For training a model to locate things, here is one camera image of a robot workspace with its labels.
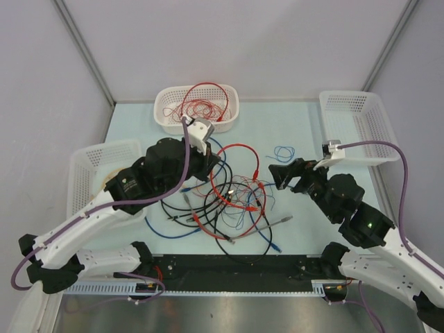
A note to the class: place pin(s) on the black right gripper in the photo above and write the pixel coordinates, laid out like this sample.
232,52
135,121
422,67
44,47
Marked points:
282,173

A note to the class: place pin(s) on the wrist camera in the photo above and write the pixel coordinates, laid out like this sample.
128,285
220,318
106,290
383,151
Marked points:
332,154
199,131

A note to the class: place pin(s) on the white basket right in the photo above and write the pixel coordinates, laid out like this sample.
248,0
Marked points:
354,116

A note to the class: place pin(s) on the white basket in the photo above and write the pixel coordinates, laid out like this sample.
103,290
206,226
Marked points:
354,116
215,102
92,167

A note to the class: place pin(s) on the white basket top centre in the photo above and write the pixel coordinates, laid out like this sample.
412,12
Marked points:
215,102

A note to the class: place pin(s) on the white basket left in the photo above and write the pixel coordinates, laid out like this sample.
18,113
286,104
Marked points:
92,167

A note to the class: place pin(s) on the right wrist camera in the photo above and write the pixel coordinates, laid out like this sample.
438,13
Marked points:
332,154

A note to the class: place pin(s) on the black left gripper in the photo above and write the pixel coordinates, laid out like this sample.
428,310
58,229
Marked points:
205,161

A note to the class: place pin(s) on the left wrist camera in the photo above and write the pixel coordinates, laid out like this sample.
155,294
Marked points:
199,131

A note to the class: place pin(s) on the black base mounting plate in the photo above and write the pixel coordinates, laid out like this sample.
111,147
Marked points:
241,273

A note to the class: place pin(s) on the white slotted cable duct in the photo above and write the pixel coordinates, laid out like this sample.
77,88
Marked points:
96,288

